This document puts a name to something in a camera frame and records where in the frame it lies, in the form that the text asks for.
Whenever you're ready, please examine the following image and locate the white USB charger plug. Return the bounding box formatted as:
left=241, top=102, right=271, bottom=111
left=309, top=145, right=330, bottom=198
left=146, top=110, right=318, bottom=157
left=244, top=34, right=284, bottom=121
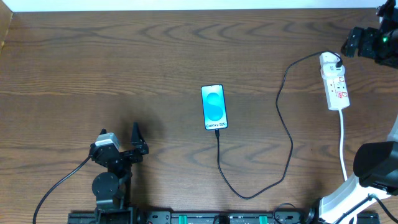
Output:
left=319, top=52, right=345, bottom=80

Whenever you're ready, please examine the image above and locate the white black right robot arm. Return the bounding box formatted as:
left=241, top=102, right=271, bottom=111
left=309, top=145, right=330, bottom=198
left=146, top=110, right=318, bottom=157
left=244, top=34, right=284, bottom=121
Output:
left=305, top=1, right=397, bottom=223

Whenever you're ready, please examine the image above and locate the white power strip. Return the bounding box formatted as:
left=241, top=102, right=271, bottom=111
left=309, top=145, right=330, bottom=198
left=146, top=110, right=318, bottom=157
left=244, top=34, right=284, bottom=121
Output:
left=323, top=77, right=350, bottom=111

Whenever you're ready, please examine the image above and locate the black USB charging cable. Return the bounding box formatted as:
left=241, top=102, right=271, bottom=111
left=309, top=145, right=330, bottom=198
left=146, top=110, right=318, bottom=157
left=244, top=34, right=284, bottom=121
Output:
left=214, top=50, right=345, bottom=200

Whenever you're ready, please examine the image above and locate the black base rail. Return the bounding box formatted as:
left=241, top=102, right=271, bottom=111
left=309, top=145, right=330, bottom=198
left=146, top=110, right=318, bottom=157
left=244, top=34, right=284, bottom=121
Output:
left=67, top=210, right=380, bottom=224

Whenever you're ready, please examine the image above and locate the blue Galaxy smartphone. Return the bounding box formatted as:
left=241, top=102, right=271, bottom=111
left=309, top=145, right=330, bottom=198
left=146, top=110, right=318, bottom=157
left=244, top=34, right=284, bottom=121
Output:
left=201, top=84, right=228, bottom=131

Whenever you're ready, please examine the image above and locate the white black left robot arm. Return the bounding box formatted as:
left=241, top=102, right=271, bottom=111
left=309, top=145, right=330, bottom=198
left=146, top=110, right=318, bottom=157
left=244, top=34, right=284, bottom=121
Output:
left=89, top=123, right=149, bottom=223

